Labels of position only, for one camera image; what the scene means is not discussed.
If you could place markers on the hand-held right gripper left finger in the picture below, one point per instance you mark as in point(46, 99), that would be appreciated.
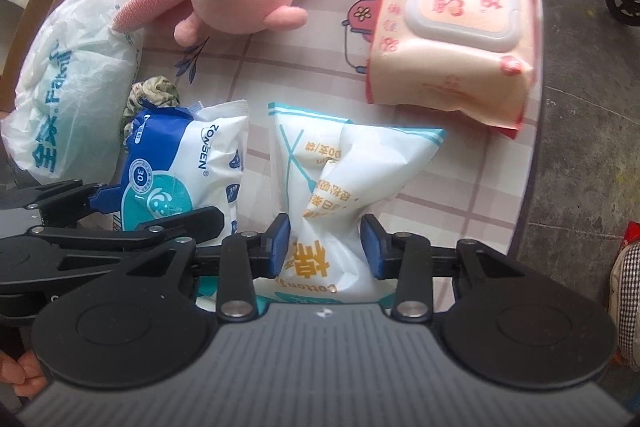
point(280, 249)

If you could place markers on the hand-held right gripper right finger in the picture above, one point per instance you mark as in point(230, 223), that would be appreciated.
point(372, 252)

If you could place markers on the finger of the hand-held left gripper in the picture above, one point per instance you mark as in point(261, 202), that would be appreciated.
point(107, 199)
point(190, 224)

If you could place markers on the blue and white packet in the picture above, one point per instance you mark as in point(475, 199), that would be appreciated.
point(200, 157)

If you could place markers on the white cotton swab packet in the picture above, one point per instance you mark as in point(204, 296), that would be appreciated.
point(320, 147)

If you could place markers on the white plastic bag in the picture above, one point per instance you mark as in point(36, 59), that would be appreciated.
point(75, 72)

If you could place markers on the person's left hand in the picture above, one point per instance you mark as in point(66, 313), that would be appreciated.
point(22, 374)

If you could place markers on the green floral scrunchie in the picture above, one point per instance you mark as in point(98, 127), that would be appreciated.
point(152, 94)

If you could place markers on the floral checked tablecloth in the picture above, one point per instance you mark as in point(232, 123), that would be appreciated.
point(310, 72)

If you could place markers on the peach wet wipes pack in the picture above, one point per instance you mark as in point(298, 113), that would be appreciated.
point(450, 32)

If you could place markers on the checkered shoe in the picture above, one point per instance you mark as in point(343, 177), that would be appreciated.
point(627, 297)

